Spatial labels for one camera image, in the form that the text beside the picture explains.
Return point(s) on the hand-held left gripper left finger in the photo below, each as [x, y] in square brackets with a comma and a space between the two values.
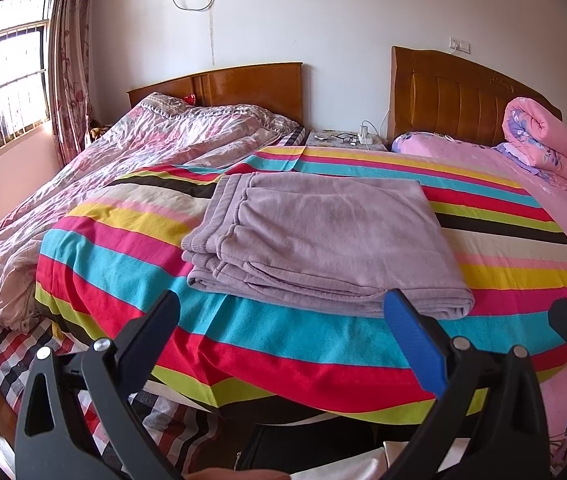
[156, 325]

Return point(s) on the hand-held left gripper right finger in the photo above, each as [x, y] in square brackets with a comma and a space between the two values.
[413, 335]

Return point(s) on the person's left hand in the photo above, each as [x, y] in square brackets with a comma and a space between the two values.
[233, 475]

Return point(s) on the rainbow striped blanket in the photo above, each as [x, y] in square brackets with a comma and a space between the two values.
[313, 360]

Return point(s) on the white cloth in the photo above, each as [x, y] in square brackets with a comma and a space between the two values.
[353, 465]

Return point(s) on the checkered bed sheet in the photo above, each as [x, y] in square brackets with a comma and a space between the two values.
[8, 360]

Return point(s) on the rolled pink floral quilt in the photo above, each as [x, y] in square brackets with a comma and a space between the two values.
[543, 135]

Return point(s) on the pink floral crumpled quilt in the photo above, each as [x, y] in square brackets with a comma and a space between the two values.
[138, 160]

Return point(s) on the pink floral pillow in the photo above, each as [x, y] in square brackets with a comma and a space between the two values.
[423, 145]

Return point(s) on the brown plush toy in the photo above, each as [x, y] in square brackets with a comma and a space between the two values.
[97, 134]

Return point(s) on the white power strip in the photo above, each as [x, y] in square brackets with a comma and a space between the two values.
[365, 139]

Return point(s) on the black eyeglasses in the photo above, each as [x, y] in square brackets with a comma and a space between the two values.
[347, 138]

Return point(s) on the small nightstand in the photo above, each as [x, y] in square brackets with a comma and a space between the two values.
[323, 144]

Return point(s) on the padded brown wooden headboard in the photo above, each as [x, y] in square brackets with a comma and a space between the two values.
[453, 100]

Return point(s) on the glossy flat wooden headboard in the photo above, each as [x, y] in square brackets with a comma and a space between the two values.
[253, 90]

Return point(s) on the pink floral curtain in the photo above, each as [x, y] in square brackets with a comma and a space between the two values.
[71, 60]

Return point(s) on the barred window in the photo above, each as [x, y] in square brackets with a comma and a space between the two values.
[8, 60]

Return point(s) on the white wall socket panel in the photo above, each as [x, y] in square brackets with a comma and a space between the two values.
[459, 44]

